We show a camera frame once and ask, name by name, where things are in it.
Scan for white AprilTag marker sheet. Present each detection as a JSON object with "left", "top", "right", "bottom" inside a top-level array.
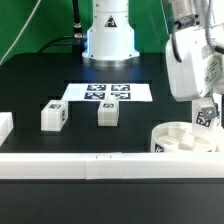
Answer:
[{"left": 62, "top": 83, "right": 153, "bottom": 102}]

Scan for black cable horizontal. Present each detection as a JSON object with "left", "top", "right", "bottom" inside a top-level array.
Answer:
[{"left": 38, "top": 33, "right": 87, "bottom": 53}]

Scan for black cable vertical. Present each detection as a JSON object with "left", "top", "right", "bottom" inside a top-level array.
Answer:
[{"left": 72, "top": 0, "right": 82, "bottom": 29}]

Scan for white left fence block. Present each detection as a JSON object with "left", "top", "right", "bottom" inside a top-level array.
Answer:
[{"left": 0, "top": 112, "right": 14, "bottom": 147}]

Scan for white front fence bar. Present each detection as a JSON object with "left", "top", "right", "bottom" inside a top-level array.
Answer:
[{"left": 0, "top": 152, "right": 224, "bottom": 180}]

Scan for grey thin cable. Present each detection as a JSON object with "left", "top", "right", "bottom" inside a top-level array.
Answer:
[{"left": 0, "top": 0, "right": 43, "bottom": 66}]

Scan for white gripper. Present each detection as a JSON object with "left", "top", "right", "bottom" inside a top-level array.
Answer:
[{"left": 165, "top": 27, "right": 224, "bottom": 120}]

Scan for white round stool seat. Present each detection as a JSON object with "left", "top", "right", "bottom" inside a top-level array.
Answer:
[{"left": 150, "top": 122, "right": 224, "bottom": 153}]

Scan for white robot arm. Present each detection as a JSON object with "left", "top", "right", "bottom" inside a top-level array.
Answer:
[{"left": 82, "top": 0, "right": 224, "bottom": 120}]

